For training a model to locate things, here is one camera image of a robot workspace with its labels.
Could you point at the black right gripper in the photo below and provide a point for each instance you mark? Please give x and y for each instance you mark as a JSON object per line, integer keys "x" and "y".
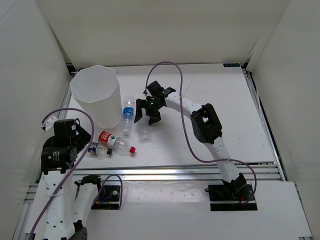
{"x": 154, "y": 117}

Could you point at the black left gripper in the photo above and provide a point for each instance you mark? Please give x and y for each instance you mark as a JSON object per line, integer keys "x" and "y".
{"x": 83, "y": 137}

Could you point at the small black cap bottle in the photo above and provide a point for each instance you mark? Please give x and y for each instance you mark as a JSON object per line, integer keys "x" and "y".
{"x": 100, "y": 150}

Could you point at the clear unlabelled plastic bottle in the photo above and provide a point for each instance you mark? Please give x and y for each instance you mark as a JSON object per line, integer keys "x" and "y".
{"x": 144, "y": 131}

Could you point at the red label clear bottle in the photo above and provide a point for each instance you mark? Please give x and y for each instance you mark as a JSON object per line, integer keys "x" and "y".
{"x": 118, "y": 144}

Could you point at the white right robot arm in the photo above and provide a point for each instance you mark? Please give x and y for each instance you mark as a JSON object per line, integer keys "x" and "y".
{"x": 207, "y": 129}

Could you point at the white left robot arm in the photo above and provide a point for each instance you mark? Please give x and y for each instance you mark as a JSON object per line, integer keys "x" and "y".
{"x": 70, "y": 201}

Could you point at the white octagonal plastic bin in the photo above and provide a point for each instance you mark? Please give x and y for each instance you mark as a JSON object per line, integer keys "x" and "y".
{"x": 97, "y": 90}

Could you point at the blue label clear bottle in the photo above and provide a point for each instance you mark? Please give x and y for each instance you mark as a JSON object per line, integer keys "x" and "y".
{"x": 128, "y": 115}

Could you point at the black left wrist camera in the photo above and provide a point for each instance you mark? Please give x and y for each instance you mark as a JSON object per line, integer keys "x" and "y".
{"x": 64, "y": 129}

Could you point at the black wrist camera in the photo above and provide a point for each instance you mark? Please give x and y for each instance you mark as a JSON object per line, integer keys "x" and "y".
{"x": 64, "y": 129}
{"x": 156, "y": 90}

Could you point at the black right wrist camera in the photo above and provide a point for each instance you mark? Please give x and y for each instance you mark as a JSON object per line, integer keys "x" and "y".
{"x": 156, "y": 90}

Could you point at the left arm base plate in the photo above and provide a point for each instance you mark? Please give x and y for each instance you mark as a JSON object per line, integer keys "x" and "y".
{"x": 109, "y": 198}

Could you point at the aluminium extrusion rail frame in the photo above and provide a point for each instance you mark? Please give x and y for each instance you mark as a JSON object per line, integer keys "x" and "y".
{"x": 164, "y": 194}

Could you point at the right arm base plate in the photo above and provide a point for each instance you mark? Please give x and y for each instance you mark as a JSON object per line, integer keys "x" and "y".
{"x": 222, "y": 200}

